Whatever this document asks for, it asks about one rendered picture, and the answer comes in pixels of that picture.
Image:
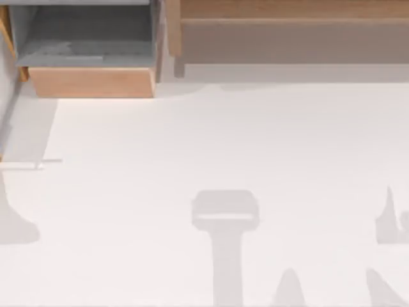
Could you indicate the pale wooden drawer front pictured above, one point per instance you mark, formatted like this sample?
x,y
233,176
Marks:
x,y
91,82

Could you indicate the pulled-out drawer with grey inside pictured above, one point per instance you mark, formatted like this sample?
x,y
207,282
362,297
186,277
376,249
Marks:
x,y
86,35

